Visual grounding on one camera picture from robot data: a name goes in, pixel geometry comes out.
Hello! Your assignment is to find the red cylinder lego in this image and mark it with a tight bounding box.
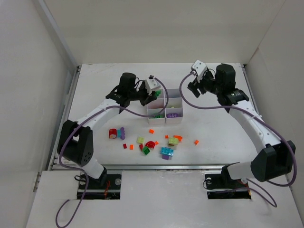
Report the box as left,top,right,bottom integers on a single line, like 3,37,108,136
109,128,117,139

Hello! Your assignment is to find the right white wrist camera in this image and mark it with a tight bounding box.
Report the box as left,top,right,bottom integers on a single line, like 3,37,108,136
191,60,207,82

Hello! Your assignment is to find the purple flower lego piece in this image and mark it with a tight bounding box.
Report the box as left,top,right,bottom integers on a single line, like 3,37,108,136
117,127,125,140

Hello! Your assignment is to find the purple lego block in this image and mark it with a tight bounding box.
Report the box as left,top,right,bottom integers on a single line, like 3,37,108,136
166,113,179,118

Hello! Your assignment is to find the left white compartment tray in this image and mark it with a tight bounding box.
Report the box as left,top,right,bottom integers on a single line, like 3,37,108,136
146,96,165,125

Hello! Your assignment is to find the green lego plate piece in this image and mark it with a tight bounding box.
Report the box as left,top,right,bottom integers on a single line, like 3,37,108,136
154,90,162,98

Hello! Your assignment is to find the right white compartment tray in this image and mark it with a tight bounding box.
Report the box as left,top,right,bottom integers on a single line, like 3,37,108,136
164,88,183,124

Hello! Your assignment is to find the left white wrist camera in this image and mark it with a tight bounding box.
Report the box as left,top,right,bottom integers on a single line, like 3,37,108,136
144,78,161,95

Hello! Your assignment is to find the blue lego brick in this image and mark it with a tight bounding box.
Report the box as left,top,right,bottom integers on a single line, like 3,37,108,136
161,147,174,156

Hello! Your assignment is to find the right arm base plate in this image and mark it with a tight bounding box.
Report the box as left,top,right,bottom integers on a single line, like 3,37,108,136
203,173,251,200

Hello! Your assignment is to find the lime pink lego brick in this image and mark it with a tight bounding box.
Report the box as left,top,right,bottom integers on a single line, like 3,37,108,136
168,137,179,147

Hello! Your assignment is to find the white compartment tray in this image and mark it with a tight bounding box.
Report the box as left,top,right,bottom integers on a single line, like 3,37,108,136
164,88,183,124
146,96,165,125

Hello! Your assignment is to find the orange teardrop lego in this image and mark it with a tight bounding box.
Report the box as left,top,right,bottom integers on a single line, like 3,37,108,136
173,135,183,142

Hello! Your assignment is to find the red dome lego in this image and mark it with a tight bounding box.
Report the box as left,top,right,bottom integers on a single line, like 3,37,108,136
145,141,155,149

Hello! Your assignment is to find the metal rail front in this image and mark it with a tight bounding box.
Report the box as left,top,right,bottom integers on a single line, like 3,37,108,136
52,163,228,171

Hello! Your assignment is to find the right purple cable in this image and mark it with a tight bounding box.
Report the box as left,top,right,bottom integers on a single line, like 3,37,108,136
179,72,298,208

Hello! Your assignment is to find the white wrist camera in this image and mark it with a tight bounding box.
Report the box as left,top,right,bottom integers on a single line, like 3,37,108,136
191,60,207,82
144,78,161,95

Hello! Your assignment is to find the purple cable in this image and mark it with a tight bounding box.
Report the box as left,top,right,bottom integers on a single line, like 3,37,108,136
55,75,170,228
179,72,298,208

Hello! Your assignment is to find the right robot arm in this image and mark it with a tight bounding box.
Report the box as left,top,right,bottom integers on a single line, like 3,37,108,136
187,60,297,186

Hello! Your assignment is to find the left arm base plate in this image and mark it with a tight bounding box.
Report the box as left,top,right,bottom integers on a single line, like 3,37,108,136
74,174,122,200

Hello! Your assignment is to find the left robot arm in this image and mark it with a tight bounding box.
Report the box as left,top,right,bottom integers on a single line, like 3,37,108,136
57,73,162,186

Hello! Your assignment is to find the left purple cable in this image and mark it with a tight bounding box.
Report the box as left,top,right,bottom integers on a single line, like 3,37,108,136
55,75,170,228

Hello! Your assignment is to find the purple lego under blue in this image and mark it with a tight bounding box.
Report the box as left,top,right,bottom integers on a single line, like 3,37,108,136
161,154,172,161

